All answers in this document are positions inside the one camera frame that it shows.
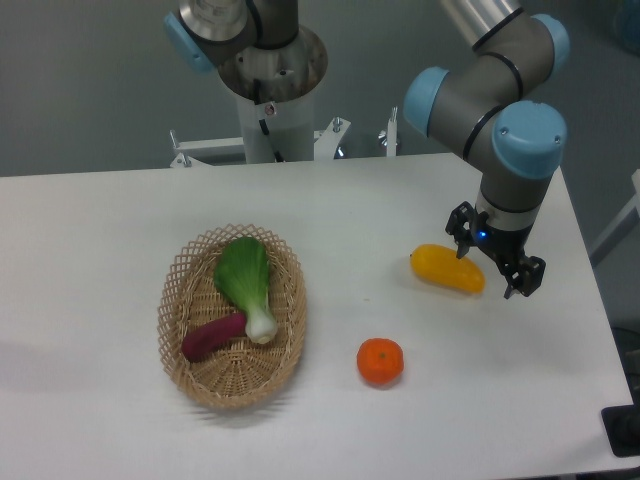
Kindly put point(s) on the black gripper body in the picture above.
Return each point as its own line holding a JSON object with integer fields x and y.
{"x": 501, "y": 235}

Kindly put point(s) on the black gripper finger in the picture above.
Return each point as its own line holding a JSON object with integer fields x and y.
{"x": 467, "y": 227}
{"x": 523, "y": 274}

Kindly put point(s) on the purple sweet potato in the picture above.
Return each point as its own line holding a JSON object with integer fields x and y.
{"x": 207, "y": 338}

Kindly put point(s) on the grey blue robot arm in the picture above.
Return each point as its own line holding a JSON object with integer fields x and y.
{"x": 273, "y": 65}

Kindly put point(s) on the woven wicker basket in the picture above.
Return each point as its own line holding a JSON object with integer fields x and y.
{"x": 240, "y": 373}

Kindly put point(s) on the yellow mango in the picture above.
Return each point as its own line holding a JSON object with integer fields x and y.
{"x": 440, "y": 265}

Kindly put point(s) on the orange tangerine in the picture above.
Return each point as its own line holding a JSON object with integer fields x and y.
{"x": 380, "y": 361}

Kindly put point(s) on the black device at table edge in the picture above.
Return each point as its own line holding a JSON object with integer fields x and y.
{"x": 622, "y": 429}

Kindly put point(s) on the green bok choy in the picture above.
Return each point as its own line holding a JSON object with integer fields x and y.
{"x": 242, "y": 276}

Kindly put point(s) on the white bracket with knob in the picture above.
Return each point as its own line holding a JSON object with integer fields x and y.
{"x": 389, "y": 139}

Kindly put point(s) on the white frame leg right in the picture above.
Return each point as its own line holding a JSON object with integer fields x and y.
{"x": 618, "y": 228}

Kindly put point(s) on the white metal base frame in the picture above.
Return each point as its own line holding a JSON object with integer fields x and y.
{"x": 228, "y": 151}

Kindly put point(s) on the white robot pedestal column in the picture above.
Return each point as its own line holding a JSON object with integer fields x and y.
{"x": 277, "y": 131}

